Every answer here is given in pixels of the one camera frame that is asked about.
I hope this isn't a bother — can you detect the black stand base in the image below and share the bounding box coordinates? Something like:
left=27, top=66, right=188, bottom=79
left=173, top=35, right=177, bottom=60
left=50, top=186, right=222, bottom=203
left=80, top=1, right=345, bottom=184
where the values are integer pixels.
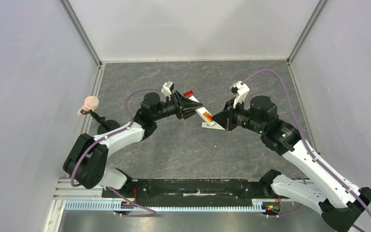
left=90, top=111, right=121, bottom=134

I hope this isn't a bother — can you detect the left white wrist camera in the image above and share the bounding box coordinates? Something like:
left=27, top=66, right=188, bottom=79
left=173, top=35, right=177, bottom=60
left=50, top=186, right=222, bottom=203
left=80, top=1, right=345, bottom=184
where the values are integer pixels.
left=161, top=81, right=174, bottom=97

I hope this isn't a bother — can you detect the white slotted cable duct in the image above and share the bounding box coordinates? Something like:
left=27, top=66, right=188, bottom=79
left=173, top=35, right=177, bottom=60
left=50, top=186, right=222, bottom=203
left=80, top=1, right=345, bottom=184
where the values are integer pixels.
left=64, top=200, right=266, bottom=213

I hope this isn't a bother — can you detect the white remote control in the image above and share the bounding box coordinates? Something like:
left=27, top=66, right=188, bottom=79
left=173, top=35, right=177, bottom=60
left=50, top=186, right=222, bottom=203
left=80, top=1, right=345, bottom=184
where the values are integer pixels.
left=195, top=106, right=216, bottom=125

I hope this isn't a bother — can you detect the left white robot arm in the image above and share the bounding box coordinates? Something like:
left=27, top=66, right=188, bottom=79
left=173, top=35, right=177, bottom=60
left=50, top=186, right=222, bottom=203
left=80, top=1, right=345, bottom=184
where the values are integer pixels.
left=63, top=91, right=203, bottom=197

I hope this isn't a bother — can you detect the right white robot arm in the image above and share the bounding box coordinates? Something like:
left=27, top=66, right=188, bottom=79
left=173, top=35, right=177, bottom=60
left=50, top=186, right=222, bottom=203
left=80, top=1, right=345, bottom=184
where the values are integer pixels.
left=212, top=96, right=371, bottom=232

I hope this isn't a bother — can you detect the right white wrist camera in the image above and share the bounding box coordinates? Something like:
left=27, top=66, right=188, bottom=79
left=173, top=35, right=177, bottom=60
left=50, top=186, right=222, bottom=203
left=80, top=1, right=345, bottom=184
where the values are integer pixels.
left=229, top=81, right=250, bottom=108

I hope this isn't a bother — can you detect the white remote battery cover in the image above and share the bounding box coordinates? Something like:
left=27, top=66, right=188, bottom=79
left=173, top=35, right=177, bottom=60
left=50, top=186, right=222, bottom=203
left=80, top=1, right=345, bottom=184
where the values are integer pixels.
left=201, top=122, right=225, bottom=131

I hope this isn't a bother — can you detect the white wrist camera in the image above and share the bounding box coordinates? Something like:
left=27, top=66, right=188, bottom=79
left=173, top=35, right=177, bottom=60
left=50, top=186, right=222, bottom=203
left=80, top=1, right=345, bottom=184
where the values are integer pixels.
left=161, top=81, right=174, bottom=97
left=229, top=81, right=250, bottom=108

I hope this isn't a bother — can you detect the pink handle knob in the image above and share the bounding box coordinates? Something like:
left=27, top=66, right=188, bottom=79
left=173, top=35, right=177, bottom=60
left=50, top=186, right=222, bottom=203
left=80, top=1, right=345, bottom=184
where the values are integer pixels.
left=77, top=96, right=100, bottom=116

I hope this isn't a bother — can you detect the orange battery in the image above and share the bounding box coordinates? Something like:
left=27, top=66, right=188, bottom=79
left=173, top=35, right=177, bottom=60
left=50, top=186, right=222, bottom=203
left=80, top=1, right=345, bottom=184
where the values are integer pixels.
left=203, top=112, right=213, bottom=123

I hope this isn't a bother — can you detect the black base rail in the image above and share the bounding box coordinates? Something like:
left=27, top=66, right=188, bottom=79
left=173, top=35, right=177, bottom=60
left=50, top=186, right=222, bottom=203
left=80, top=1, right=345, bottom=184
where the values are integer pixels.
left=119, top=178, right=278, bottom=207

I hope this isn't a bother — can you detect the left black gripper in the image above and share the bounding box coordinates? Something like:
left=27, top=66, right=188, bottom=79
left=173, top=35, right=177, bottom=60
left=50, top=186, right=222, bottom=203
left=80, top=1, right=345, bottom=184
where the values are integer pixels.
left=152, top=90, right=203, bottom=121

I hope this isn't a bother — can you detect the small red toy block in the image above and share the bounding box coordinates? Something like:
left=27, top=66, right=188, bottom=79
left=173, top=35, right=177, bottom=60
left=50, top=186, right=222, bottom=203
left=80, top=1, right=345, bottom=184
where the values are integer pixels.
left=184, top=90, right=194, bottom=97

